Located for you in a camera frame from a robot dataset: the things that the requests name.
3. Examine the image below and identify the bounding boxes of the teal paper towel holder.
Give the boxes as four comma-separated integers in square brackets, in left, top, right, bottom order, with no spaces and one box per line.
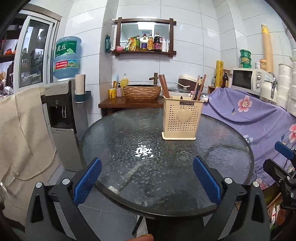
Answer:
[74,91,91,103]

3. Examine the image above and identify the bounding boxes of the yellow mug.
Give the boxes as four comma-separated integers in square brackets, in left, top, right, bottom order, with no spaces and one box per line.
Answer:
[108,88,117,99]

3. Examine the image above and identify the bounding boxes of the brown chopstick near holder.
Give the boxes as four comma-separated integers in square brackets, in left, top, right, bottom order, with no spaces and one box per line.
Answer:
[192,75,200,100]

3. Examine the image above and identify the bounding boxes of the green stacked bowls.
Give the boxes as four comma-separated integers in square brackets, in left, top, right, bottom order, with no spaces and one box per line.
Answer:
[240,49,251,68]

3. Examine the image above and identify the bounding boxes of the white water dispenser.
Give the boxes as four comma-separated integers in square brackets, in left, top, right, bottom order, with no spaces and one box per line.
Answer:
[42,79,88,172]

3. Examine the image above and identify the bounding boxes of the bronze faucet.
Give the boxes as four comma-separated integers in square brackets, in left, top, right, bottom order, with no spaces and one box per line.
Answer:
[149,72,158,85]

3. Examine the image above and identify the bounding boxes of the dark wooden counter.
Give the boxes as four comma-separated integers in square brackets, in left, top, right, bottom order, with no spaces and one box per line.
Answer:
[98,96,164,117]

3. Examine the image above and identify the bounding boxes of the blue water bottle jug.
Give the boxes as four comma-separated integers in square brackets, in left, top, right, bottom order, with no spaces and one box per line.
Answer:
[53,36,82,79]

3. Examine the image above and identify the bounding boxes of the white frying pan with lid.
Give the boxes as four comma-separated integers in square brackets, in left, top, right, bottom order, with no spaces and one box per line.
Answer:
[168,87,191,97]

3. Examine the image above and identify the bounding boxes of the white microwave oven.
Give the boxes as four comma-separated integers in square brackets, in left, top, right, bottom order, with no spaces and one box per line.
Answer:
[231,68,272,95]

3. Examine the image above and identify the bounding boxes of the yellow rolled mat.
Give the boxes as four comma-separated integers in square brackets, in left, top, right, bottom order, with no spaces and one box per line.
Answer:
[215,60,223,87]

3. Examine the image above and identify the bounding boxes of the white brown rice cooker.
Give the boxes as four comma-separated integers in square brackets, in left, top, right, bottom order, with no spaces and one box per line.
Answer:
[176,75,197,91]

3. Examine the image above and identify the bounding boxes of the beige perforated utensil holder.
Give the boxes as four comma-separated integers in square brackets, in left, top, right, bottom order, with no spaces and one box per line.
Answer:
[162,96,204,140]

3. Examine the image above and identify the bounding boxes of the wooden framed wall shelf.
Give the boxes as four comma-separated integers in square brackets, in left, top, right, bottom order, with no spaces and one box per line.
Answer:
[112,17,177,57]

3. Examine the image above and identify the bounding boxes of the black chopstick with gold band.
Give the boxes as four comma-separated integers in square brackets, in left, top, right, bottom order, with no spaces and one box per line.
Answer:
[195,77,202,100]

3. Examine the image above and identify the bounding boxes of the dark sauce bottle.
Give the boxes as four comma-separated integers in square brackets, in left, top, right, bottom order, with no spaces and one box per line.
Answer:
[221,72,228,88]

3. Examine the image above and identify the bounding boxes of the pink patterned small bottle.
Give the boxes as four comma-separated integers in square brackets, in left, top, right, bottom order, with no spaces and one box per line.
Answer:
[116,82,122,97]

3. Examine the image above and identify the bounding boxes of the woven brown basin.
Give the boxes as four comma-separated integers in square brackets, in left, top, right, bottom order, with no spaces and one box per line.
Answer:
[123,84,161,100]

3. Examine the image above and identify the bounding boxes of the beige hanging cloth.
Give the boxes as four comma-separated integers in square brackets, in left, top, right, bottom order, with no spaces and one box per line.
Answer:
[1,87,60,225]

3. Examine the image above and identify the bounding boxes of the yellow soap dispenser bottle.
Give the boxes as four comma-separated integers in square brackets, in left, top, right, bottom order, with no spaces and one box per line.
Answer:
[120,74,129,92]

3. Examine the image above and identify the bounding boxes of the purple floral cloth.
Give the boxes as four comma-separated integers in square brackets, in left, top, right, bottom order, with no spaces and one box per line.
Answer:
[202,88,295,189]

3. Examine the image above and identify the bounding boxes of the round glass table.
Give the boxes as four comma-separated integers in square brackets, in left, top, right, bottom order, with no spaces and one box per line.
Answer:
[80,108,254,218]

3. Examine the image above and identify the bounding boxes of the white kettle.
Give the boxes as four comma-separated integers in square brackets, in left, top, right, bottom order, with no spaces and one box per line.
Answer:
[260,72,278,105]

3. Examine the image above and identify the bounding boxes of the tall beige rolled mat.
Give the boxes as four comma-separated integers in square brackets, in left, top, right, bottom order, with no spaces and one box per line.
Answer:
[261,24,273,72]

